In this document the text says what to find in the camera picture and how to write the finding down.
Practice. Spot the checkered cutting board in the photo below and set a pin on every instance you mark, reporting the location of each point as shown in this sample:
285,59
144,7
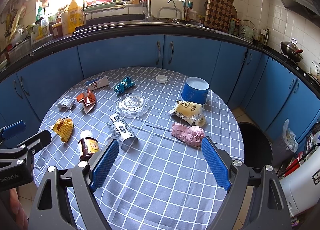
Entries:
218,14

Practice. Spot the orange crumpled carton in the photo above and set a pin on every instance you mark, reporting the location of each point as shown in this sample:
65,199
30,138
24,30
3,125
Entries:
87,100

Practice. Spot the black round trash bin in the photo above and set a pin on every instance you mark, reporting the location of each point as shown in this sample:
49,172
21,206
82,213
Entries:
257,148

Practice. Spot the white appliance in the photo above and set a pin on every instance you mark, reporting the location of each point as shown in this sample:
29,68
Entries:
301,188

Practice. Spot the white blue torn carton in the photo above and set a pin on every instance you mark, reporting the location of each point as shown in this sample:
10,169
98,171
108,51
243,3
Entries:
97,83

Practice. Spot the silver foil wrapper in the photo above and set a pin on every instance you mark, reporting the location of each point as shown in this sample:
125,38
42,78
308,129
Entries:
121,131

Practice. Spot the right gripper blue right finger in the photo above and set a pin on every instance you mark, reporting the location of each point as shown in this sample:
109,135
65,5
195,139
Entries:
216,164

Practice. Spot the blue foil wrapper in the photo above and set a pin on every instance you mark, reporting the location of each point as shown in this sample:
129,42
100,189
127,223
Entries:
125,84

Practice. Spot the small silver crumpled wrapper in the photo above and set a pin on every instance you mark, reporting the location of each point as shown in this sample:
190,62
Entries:
66,103

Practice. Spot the clear plastic round lid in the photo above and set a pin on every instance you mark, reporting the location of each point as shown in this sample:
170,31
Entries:
132,105

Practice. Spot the red container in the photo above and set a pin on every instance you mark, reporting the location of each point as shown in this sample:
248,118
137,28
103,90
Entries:
295,164

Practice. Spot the white plastic lid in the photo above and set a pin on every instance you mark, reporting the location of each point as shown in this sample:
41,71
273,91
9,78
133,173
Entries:
161,79

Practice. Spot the yellow wrapper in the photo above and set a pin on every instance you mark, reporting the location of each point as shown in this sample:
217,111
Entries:
63,127

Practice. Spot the black wok with lid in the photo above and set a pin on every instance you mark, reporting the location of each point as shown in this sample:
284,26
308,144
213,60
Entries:
290,49

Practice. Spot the grey bin with bag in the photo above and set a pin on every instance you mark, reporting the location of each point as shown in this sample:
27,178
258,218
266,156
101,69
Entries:
284,146

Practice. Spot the green kettle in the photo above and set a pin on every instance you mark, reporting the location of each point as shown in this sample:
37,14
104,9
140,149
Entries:
247,29

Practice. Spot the blue paper cup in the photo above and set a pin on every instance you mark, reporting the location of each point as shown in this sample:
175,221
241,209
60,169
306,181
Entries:
195,90

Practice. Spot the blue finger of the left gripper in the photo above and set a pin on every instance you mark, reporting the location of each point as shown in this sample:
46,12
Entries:
12,130
37,142

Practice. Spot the person's hand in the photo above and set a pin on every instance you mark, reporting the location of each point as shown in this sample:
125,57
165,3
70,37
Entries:
18,211

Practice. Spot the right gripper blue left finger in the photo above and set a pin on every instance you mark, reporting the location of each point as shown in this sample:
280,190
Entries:
101,163

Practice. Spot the brown sauce jar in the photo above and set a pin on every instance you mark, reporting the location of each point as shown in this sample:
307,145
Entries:
87,145

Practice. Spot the bread in clear bag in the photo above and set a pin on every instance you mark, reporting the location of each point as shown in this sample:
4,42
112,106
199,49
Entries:
190,112

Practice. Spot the yellow oil bottle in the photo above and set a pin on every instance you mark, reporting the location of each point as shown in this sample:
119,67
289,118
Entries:
75,16

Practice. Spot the pink crumpled wrapper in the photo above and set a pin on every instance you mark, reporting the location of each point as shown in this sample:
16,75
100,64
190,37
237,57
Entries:
192,136

